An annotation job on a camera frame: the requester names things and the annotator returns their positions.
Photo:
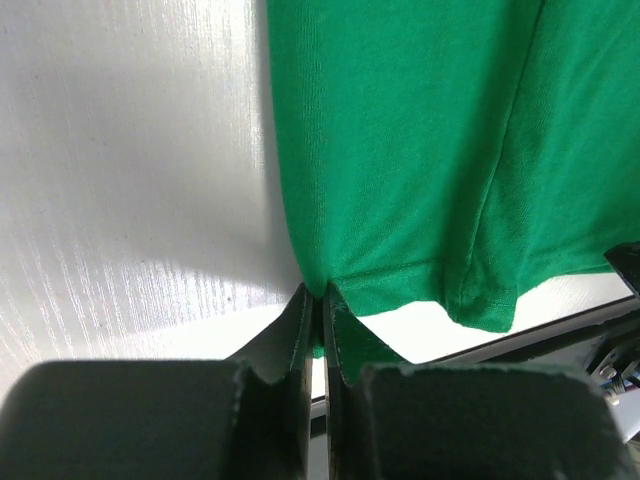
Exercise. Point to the green t-shirt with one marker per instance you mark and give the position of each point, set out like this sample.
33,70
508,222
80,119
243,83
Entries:
461,152

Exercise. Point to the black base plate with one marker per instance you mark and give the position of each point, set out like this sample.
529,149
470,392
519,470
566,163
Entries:
534,405

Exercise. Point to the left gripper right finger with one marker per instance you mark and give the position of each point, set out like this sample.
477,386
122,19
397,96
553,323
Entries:
353,353

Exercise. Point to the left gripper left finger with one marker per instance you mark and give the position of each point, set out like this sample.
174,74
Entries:
271,412

